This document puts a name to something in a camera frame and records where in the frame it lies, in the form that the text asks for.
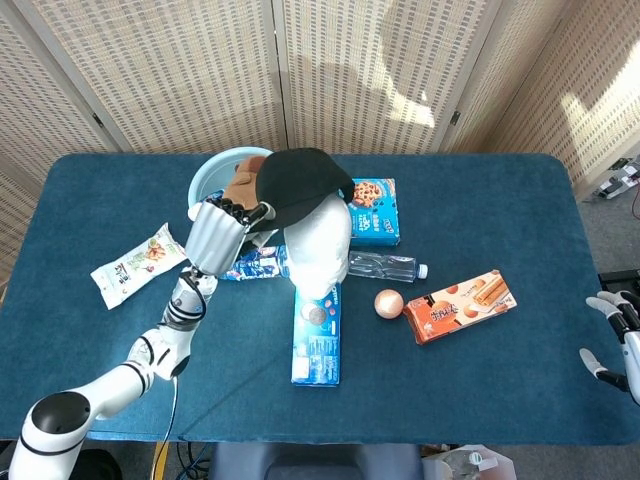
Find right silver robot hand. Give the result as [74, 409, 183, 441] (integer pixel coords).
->
[579, 290, 640, 406]

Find clear plastic container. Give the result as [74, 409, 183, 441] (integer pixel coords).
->
[423, 444, 517, 480]

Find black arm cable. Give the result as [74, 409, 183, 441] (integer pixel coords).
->
[149, 374, 180, 480]

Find blue floor cable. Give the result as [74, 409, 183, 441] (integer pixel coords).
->
[174, 441, 212, 480]

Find black box beside table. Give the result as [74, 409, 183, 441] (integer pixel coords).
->
[597, 269, 640, 294]

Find orange wafer roll box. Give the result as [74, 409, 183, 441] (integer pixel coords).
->
[402, 269, 518, 347]

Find light blue plastic bowl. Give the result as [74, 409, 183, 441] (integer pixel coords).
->
[187, 146, 275, 216]

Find black baseball cap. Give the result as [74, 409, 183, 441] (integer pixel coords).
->
[254, 147, 357, 233]

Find beige woven folding screen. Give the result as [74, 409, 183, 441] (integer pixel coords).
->
[0, 0, 640, 286]

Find white mannequin head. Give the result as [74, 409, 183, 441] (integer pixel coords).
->
[281, 192, 352, 302]

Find blue-cap water bottle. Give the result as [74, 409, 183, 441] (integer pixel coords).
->
[218, 244, 292, 283]

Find blue table cloth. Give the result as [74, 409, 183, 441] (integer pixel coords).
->
[0, 152, 633, 446]

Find white snack bag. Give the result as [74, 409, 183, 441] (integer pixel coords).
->
[89, 222, 189, 311]

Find brown capybara plush toy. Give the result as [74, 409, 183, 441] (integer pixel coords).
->
[221, 155, 266, 211]

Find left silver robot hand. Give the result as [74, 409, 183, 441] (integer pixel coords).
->
[184, 196, 277, 276]

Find small blue-label drink bottle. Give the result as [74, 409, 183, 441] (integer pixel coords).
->
[187, 188, 225, 220]

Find clear white-cap water bottle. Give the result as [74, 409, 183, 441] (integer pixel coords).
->
[347, 249, 430, 284]

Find blue chocolate chip cookie box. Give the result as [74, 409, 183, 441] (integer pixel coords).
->
[343, 177, 402, 248]

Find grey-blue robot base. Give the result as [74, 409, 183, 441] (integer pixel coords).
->
[207, 441, 425, 480]

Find round peach-coloured ball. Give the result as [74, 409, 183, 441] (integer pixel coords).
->
[374, 288, 405, 320]

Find blue Oreo cookie box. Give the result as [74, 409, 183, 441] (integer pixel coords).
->
[291, 282, 344, 388]

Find electronic devices on floor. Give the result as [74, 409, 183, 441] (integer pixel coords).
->
[579, 155, 640, 203]

